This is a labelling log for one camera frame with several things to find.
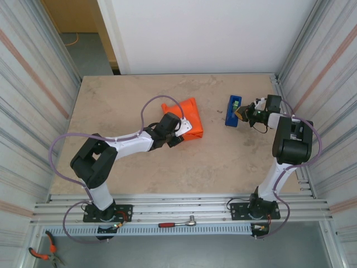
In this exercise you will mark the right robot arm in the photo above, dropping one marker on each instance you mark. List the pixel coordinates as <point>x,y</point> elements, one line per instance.
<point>293,145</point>

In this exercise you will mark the yellow wooden door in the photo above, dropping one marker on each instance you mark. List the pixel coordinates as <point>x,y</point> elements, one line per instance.
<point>72,16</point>

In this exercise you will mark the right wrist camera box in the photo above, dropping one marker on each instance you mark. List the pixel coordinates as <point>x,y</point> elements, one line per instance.
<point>261,104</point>

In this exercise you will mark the aluminium side rail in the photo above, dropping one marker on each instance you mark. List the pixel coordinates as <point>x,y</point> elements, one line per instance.
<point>278,85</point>

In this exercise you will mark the aluminium rail frame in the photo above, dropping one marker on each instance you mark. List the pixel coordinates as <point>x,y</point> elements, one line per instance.
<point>181,208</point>

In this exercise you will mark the yellow power connector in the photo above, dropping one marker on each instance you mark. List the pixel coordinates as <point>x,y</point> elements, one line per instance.
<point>119,225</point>
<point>262,228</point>

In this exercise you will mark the blue tape dispenser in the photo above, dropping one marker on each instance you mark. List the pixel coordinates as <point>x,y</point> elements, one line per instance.
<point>230,118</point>

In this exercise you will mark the orange wrapping paper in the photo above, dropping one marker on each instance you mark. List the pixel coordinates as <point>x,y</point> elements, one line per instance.
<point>192,117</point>

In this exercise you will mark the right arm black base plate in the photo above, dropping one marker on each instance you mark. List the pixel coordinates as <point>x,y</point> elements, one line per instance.
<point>237,209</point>

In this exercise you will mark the green tape roll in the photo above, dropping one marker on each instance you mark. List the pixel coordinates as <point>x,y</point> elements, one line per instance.
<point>235,104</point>

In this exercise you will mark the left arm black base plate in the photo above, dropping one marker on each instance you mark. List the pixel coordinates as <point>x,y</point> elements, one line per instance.
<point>125,209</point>

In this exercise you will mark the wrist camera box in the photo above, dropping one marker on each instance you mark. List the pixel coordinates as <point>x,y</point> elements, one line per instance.
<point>261,104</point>
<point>185,127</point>

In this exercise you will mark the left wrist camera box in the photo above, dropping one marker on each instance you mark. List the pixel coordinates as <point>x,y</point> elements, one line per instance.
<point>185,127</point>

